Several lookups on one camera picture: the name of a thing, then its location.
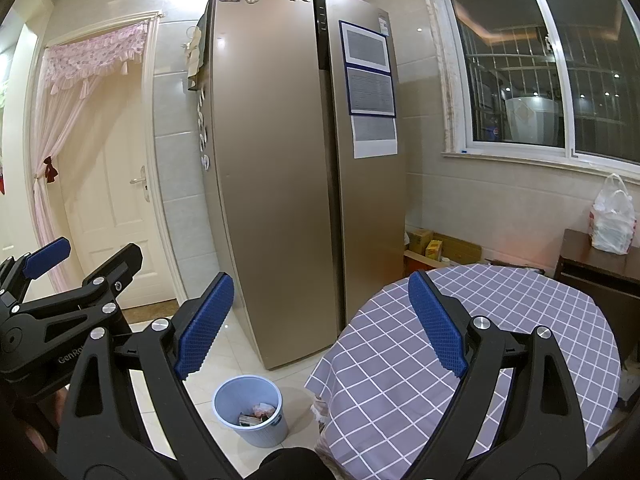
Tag large blue framed notice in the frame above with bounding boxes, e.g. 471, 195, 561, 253
339, 20, 392, 73

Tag white framed window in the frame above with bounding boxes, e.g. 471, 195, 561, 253
420, 0, 640, 171

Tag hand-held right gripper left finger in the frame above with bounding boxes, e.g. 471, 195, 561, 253
55, 271, 241, 480

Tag small blue framed notice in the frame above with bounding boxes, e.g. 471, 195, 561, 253
345, 66, 397, 118

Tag light blue plastic bin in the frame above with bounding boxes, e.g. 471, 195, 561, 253
212, 375, 290, 448

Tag white paper notice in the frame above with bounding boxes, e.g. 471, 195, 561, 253
350, 115, 399, 160

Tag small brown cardboard box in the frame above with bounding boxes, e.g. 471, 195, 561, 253
405, 229, 436, 256

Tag beige hanging ornament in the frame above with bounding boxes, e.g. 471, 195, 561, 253
182, 25, 203, 93

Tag person's left hand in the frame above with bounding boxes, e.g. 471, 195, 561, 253
15, 387, 68, 456

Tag column of white round magnets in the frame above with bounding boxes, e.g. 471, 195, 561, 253
197, 87, 212, 168

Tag dark wooden cabinet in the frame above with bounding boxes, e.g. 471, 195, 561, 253
552, 229, 640, 401

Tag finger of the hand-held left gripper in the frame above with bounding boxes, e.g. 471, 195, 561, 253
0, 239, 71, 308
20, 242, 143, 321

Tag pink sheer curtain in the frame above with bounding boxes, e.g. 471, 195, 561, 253
32, 27, 151, 291

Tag grey checked tablecloth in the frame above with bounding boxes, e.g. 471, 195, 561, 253
305, 264, 621, 480

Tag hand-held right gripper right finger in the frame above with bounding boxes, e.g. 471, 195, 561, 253
405, 270, 588, 480

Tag white plastic bag red print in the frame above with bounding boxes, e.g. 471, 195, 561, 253
587, 174, 638, 254

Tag person's dark clothing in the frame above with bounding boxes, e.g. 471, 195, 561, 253
255, 447, 326, 480

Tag white panel door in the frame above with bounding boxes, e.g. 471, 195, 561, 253
57, 67, 176, 311

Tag silver door handle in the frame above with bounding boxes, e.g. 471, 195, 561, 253
129, 165, 151, 203

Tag gold double-door refrigerator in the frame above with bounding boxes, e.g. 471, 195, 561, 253
205, 0, 408, 371

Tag flat brown cardboard box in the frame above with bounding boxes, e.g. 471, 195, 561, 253
440, 234, 483, 266

